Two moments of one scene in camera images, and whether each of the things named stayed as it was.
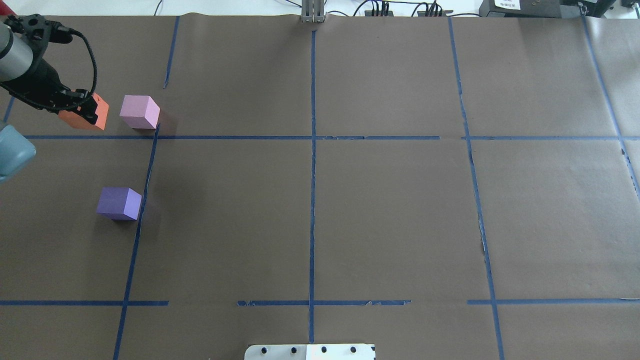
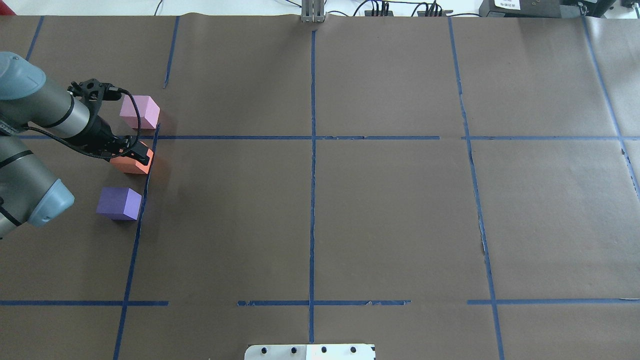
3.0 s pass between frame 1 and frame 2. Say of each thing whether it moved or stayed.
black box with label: stayed
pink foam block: stayed
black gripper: moved
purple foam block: stayed
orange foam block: moved
